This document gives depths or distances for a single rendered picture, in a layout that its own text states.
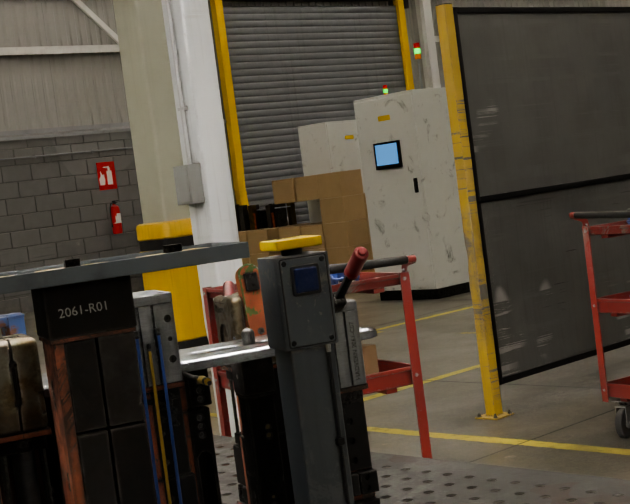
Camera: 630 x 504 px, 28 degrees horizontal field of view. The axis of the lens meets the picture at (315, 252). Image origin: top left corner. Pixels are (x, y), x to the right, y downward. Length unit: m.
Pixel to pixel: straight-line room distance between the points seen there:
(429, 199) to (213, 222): 6.31
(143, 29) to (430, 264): 4.18
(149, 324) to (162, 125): 7.46
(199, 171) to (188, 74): 0.45
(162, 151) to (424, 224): 3.68
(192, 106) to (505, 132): 1.59
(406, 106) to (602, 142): 5.20
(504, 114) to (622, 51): 1.12
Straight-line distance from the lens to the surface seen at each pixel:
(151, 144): 9.01
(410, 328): 4.10
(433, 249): 11.95
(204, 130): 5.83
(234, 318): 2.00
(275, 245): 1.49
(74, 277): 1.38
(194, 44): 5.87
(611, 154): 7.03
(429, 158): 12.00
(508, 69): 6.42
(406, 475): 2.22
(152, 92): 9.02
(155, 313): 1.60
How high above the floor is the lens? 1.22
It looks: 3 degrees down
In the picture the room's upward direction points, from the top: 7 degrees counter-clockwise
